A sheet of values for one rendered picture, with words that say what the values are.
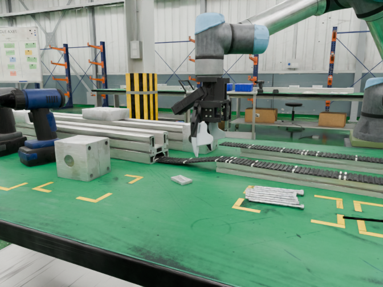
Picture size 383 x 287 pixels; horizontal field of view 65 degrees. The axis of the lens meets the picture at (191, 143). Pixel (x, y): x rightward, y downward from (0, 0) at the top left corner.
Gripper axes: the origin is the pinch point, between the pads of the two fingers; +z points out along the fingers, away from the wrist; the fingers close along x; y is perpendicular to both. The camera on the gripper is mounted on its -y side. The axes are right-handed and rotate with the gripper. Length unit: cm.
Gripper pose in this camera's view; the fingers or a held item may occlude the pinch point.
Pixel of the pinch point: (202, 149)
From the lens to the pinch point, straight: 84.6
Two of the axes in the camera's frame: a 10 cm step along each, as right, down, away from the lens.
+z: 0.0, 9.8, 2.1
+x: 4.8, -1.9, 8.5
